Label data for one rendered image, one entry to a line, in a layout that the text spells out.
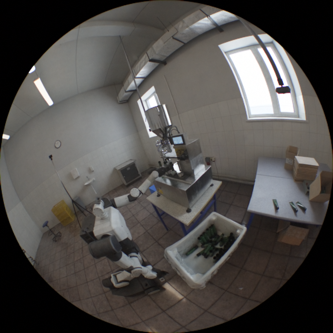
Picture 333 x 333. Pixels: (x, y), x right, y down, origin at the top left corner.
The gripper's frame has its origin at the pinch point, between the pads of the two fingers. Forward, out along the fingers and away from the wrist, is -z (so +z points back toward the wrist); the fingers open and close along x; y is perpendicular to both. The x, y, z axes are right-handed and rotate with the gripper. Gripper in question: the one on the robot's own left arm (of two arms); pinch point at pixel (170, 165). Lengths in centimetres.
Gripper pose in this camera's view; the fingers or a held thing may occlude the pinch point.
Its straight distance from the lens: 113.8
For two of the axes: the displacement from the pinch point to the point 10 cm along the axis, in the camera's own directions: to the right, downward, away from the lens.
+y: 3.0, 8.9, 3.4
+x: -6.2, -0.9, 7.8
